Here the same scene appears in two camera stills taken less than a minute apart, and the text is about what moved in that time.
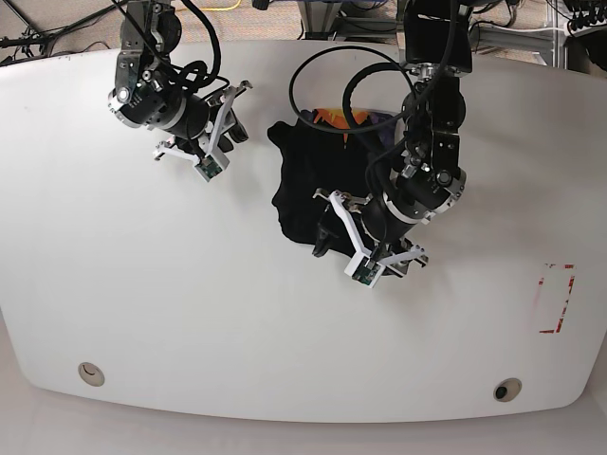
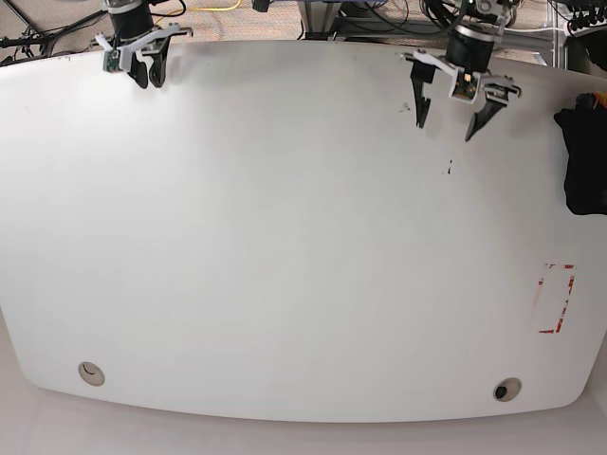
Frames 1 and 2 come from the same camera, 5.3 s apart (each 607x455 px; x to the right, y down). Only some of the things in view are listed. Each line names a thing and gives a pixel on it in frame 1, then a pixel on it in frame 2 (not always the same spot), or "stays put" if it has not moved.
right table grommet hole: [506, 390] stays put
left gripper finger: [234, 127] to [158, 53]
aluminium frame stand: [318, 18] stays put
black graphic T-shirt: [325, 153] to [585, 129]
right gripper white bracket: [362, 266] to [484, 81]
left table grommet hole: [91, 373] stays put
